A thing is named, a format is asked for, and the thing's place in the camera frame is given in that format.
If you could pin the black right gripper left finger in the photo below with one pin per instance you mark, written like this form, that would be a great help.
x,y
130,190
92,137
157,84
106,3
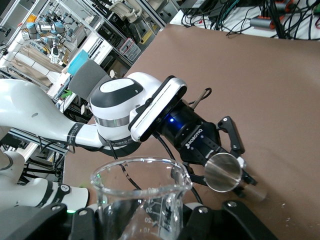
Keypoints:
x,y
50,222

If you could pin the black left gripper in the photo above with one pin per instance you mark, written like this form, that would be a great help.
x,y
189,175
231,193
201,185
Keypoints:
x,y
190,135

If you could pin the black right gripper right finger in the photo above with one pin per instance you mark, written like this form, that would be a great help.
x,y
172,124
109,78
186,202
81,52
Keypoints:
x,y
235,217

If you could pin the steel double-cone jigger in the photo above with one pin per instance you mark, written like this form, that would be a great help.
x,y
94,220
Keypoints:
x,y
222,172

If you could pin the clear glass measuring beaker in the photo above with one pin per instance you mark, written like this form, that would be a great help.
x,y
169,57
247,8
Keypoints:
x,y
155,212

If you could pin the grey-blue background robot arm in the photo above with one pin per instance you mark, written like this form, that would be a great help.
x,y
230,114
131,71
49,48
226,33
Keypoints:
x,y
47,27

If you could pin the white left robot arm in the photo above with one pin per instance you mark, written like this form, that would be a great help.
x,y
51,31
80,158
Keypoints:
x,y
30,107

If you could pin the brown table mat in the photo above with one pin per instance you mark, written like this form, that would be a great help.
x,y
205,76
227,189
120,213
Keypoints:
x,y
275,87

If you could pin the grey cylindrical adapter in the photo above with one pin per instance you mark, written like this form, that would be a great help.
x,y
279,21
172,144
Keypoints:
x,y
261,22

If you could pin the grey padded chair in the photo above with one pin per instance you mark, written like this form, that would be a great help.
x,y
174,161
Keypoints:
x,y
87,77

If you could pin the beige hanging cloth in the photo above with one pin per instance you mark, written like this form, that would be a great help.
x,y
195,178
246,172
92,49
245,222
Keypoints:
x,y
30,67

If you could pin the light blue box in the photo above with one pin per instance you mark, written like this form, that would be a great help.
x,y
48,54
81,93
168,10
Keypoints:
x,y
77,62

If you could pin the beige chair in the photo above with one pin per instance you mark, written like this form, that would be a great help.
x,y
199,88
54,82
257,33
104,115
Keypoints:
x,y
130,10

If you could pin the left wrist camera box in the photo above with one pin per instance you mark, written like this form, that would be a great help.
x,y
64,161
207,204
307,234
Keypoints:
x,y
160,107

